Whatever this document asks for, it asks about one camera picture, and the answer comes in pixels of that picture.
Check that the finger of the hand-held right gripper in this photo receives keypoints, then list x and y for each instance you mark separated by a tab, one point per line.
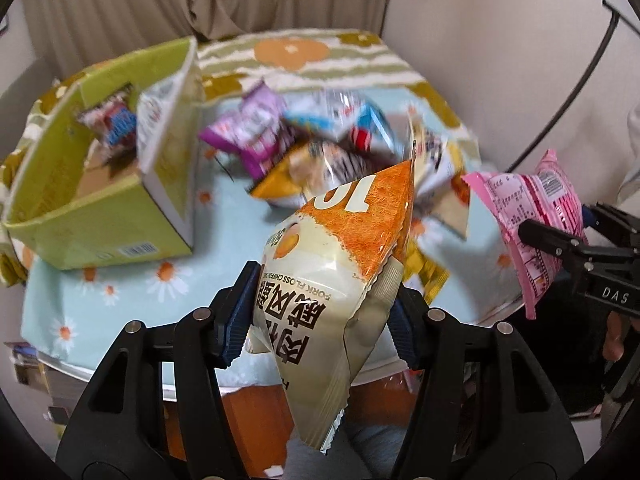
612	222
550	240

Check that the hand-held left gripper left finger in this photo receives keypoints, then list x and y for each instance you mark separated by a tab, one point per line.
241	310

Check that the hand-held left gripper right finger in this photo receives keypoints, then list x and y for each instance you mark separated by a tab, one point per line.
400	330

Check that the pink snack packet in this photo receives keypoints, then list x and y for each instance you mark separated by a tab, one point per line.
520	200

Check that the orange and cream snack bag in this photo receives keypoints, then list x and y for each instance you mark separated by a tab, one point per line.
320	285

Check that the green cardboard box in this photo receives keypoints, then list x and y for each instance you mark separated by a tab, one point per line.
100	240

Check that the purple snack packet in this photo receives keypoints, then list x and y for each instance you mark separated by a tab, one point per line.
245	130

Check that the person's right hand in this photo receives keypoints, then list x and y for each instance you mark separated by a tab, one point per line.
615	335

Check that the gold snack packet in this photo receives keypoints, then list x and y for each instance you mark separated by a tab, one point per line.
425	270

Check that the yellow orange snack packet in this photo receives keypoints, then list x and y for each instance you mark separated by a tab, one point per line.
287	180

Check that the white and yellow snack packet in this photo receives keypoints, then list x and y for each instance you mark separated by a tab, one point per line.
435	160

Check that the clear brown striped snack packet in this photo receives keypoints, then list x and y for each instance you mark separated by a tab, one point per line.
345	162

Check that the light blue snack packet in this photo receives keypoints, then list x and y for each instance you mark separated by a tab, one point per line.
370	122

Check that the blue and brown snack packet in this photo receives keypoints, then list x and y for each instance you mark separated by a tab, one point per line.
107	125

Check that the striped floral blanket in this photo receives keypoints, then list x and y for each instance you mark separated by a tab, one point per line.
325	67

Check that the beige curtain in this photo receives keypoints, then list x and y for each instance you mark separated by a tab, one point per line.
150	10

